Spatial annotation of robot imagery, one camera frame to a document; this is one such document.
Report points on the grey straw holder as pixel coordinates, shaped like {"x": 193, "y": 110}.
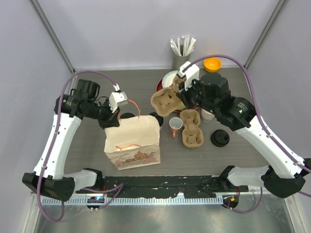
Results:
{"x": 178, "y": 61}

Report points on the paper takeout bag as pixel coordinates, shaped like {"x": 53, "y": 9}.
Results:
{"x": 134, "y": 143}

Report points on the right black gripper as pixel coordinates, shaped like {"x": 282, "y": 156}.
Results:
{"x": 184, "y": 95}

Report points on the aluminium frame rail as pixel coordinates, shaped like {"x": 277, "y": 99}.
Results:
{"x": 63, "y": 189}

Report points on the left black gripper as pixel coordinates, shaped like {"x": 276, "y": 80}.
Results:
{"x": 112, "y": 120}

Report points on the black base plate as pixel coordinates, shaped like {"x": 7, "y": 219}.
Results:
{"x": 164, "y": 187}

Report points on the white paper plate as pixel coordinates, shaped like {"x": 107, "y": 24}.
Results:
{"x": 168, "y": 78}

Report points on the orange bowl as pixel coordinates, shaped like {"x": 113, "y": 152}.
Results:
{"x": 212, "y": 64}

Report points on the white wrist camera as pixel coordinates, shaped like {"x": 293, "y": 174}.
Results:
{"x": 116, "y": 100}
{"x": 192, "y": 73}

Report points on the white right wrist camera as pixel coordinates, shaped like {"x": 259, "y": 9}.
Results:
{"x": 192, "y": 73}

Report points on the red round tray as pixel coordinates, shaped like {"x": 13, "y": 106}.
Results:
{"x": 159, "y": 86}

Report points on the pink mug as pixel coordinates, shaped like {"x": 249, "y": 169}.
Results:
{"x": 175, "y": 125}

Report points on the brown cardboard cup carrier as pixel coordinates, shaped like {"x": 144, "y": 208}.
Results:
{"x": 192, "y": 135}

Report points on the white wrapped straws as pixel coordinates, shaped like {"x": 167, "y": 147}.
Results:
{"x": 183, "y": 46}

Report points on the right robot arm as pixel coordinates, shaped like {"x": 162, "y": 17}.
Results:
{"x": 284, "y": 176}

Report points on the stack of white paper cups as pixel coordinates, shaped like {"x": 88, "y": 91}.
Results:
{"x": 206, "y": 115}

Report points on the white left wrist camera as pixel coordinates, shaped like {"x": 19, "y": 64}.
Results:
{"x": 116, "y": 100}

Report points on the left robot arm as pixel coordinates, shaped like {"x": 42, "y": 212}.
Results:
{"x": 69, "y": 112}

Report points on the black cup lid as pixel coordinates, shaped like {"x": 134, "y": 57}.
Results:
{"x": 159, "y": 118}
{"x": 127, "y": 115}

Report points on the black cup lids stack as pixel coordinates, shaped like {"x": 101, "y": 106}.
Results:
{"x": 220, "y": 138}

